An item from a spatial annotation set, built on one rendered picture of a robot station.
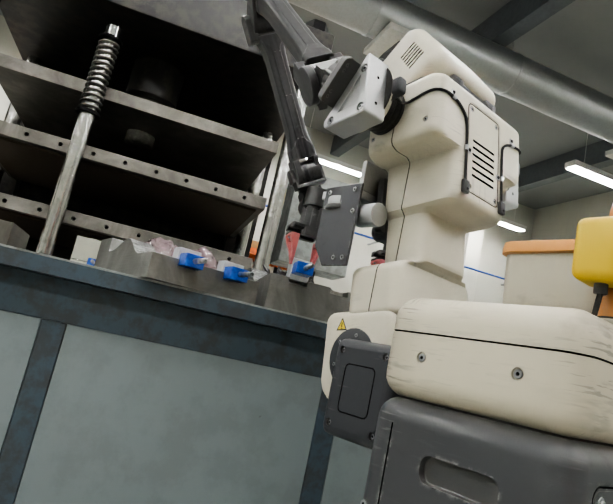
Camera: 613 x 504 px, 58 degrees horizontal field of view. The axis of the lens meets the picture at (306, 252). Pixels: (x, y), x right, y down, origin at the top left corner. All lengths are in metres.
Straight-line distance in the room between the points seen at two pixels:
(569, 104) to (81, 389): 5.49
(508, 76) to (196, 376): 4.86
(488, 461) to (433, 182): 0.53
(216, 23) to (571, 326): 1.94
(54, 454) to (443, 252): 0.87
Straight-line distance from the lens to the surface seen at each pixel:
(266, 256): 2.09
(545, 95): 5.97
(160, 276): 1.18
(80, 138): 2.16
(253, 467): 1.33
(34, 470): 1.31
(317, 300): 1.35
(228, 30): 2.30
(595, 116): 6.35
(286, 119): 1.40
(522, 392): 0.59
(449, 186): 0.97
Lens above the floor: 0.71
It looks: 11 degrees up
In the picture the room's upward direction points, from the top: 12 degrees clockwise
